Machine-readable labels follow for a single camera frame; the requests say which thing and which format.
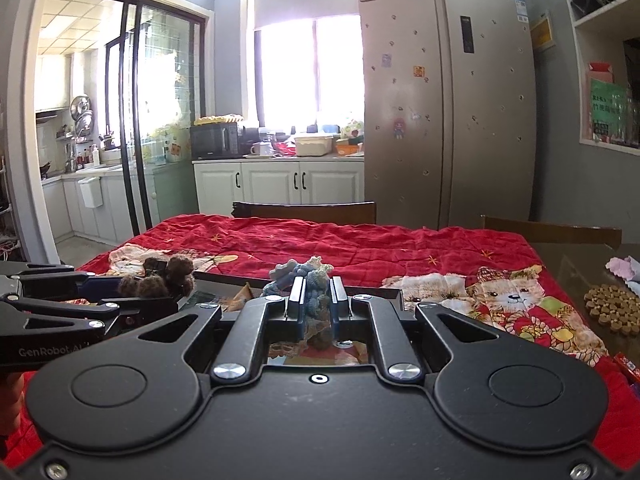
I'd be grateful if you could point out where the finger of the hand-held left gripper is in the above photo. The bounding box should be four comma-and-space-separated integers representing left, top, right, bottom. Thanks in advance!
0, 261, 122, 302
0, 295, 180, 334

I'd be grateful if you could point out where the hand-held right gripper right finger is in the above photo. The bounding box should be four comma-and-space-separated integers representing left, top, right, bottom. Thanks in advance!
328, 277, 507, 385

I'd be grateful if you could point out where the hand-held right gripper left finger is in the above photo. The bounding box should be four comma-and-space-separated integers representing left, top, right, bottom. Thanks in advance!
137, 276, 307, 385

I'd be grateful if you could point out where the blue grey plush toy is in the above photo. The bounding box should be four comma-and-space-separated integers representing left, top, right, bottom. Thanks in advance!
260, 256, 334, 352

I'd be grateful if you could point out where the brown fuzzy hair accessory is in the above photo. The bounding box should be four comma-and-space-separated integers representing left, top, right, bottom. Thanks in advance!
117, 256, 196, 302

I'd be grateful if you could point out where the red printed blanket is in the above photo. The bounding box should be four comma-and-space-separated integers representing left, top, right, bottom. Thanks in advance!
0, 212, 640, 461

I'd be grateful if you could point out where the white hanging bin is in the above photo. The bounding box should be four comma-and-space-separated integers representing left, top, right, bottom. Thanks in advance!
77, 176, 105, 209

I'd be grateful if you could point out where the white kitchen cabinet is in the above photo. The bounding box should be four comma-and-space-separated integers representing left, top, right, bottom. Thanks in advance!
192, 157, 366, 216

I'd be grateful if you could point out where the cream plastic basin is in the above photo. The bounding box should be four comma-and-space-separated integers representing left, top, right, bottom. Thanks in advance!
294, 135, 335, 157

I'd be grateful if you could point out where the black microwave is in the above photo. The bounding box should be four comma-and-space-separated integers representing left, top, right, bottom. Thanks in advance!
189, 122, 245, 161

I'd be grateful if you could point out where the sliding glass door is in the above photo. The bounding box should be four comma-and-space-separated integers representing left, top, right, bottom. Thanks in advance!
50, 0, 209, 242

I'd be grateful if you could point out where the silver refrigerator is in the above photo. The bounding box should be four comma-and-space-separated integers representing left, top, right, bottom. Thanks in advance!
357, 0, 536, 231

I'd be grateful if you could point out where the window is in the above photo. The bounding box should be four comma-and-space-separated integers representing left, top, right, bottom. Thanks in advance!
254, 15, 366, 134

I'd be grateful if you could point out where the brown beaded trivet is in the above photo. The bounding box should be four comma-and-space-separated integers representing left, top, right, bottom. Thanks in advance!
584, 284, 640, 337

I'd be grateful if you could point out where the pink cloth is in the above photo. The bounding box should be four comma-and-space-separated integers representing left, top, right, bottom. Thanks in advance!
606, 256, 640, 286

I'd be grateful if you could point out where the red packet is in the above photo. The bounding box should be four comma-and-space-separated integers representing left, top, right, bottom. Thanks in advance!
612, 352, 640, 386

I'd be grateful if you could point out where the green box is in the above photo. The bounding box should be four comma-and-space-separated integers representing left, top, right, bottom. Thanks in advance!
590, 79, 629, 144

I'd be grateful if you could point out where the yellow wall sign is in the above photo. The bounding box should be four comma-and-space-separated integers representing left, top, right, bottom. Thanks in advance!
529, 10, 556, 51

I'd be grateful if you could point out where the white wall shelf unit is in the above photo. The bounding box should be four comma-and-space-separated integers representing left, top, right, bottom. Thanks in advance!
555, 0, 640, 156

